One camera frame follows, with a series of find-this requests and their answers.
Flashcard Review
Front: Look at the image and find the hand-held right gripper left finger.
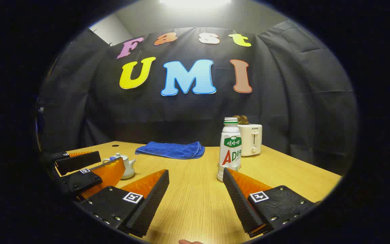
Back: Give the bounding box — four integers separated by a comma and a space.
79, 169, 170, 238

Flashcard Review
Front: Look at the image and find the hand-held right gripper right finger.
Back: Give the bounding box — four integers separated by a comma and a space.
222, 167, 319, 239

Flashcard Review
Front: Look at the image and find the white teacup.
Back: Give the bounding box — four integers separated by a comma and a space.
103, 153, 136, 180

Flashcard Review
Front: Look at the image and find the white water bottle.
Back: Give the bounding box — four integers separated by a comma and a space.
216, 117, 242, 183

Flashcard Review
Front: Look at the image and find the blue towel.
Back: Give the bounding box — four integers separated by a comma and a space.
135, 141, 205, 160

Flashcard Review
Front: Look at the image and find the white toaster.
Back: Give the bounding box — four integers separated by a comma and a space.
238, 124, 263, 157

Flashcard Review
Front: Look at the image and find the black backdrop cloth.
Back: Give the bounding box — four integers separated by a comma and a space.
39, 20, 358, 173

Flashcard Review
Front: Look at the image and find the ceiling light panel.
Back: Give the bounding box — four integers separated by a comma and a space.
159, 0, 233, 5

